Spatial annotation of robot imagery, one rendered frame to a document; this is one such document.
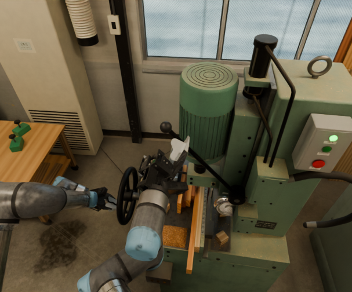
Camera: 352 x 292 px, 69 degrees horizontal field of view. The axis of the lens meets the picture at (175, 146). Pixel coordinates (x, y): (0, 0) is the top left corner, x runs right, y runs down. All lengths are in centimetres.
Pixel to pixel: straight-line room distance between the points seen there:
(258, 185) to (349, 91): 35
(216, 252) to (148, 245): 64
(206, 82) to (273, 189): 38
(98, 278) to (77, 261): 147
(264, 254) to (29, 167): 159
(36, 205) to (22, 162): 121
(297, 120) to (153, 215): 45
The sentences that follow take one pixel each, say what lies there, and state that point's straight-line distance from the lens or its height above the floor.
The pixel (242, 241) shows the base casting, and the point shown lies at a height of 80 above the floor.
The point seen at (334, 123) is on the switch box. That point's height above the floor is 148.
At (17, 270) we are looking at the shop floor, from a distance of 229.
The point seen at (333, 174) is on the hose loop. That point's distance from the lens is 89.
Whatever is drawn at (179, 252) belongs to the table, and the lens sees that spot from 109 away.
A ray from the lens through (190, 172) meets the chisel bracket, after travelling 106.
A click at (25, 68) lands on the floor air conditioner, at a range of 231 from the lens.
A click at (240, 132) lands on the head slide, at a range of 83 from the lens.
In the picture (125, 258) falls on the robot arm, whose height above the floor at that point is 126.
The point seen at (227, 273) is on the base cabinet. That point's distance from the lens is 140.
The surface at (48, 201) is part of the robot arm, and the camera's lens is 94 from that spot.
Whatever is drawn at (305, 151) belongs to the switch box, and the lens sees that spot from 77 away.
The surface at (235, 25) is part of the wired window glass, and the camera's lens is 217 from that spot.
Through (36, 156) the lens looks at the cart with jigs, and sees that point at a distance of 211.
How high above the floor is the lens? 189
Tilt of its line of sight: 45 degrees down
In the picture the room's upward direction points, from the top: straight up
